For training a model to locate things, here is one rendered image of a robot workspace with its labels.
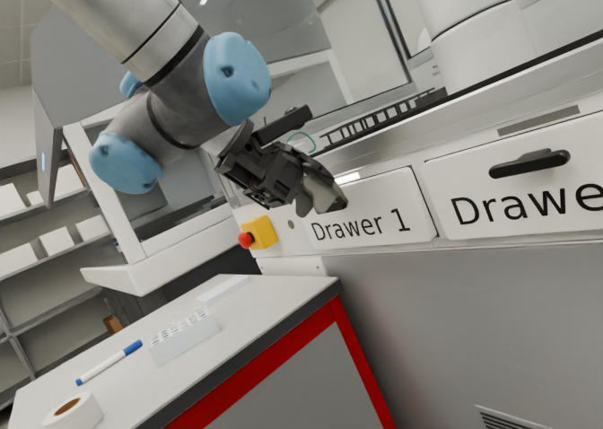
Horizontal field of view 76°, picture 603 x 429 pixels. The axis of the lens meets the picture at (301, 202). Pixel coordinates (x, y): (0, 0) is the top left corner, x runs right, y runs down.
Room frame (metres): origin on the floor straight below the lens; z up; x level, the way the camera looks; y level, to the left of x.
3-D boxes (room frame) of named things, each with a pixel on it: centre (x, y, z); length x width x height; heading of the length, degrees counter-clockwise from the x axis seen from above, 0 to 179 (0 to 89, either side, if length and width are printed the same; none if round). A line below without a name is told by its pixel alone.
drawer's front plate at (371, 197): (0.65, -0.07, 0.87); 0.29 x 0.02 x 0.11; 34
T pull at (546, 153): (0.38, -0.23, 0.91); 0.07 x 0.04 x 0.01; 34
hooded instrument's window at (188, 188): (2.26, 0.60, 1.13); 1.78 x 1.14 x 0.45; 34
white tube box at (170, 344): (0.73, 0.31, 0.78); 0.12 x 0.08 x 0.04; 113
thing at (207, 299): (0.98, 0.28, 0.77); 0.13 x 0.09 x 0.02; 120
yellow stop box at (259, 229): (0.92, 0.13, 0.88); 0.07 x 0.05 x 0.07; 34
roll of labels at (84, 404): (0.56, 0.44, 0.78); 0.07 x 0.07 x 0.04
